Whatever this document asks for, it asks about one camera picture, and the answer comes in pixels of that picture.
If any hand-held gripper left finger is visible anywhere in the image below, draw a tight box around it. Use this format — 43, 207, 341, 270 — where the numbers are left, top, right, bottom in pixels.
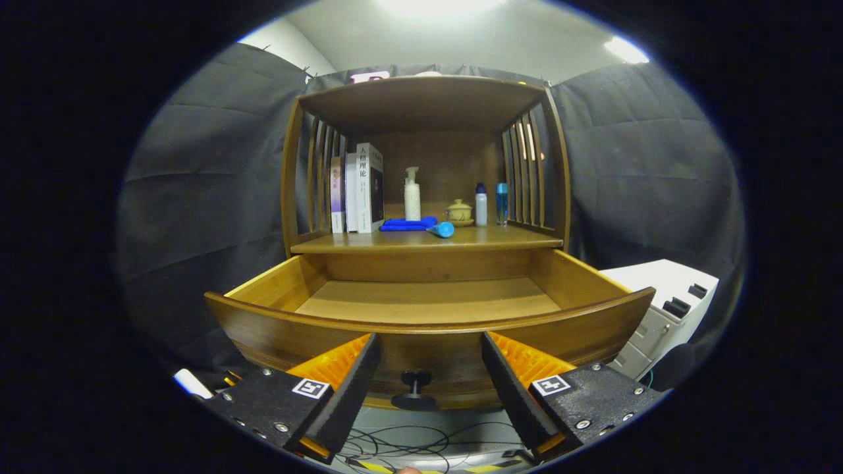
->
204, 332, 381, 465

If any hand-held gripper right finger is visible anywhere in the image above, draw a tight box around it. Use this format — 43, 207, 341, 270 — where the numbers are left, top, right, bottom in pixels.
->
479, 330, 666, 461

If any wooden drawer with black knob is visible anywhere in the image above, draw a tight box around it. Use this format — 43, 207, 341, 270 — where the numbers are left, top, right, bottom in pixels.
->
204, 249, 657, 412

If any wooden countertop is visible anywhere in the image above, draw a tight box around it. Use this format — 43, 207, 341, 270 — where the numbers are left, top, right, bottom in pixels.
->
290, 221, 564, 255

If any wooden cabinet with slatted sides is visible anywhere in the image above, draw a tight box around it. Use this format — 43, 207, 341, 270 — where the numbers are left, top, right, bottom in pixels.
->
280, 74, 572, 261

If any blue folded cloth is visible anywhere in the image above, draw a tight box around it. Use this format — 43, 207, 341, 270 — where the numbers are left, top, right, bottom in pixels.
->
379, 216, 439, 232

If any beige lidded tea cup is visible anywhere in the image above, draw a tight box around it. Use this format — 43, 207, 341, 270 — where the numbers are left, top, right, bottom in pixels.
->
444, 199, 475, 228

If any thin white book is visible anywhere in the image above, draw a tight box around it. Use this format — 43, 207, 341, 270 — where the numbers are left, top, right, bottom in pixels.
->
345, 153, 360, 232

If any purple book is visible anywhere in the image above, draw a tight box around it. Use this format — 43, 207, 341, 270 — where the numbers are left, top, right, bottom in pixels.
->
329, 156, 347, 234

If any thick white book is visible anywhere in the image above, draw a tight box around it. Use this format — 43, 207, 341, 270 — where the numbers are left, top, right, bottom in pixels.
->
356, 143, 385, 234

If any white pump bottle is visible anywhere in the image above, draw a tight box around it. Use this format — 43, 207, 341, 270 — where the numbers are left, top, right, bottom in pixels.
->
404, 167, 422, 222

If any small ceiling light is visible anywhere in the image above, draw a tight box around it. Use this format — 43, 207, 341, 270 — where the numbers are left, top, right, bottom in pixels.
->
605, 36, 649, 65

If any large ceiling light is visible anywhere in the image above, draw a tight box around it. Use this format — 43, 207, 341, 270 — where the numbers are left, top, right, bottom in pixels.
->
375, 0, 508, 20

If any tangle of black cables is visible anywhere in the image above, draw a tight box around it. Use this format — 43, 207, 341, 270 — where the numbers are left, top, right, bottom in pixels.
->
336, 423, 528, 472

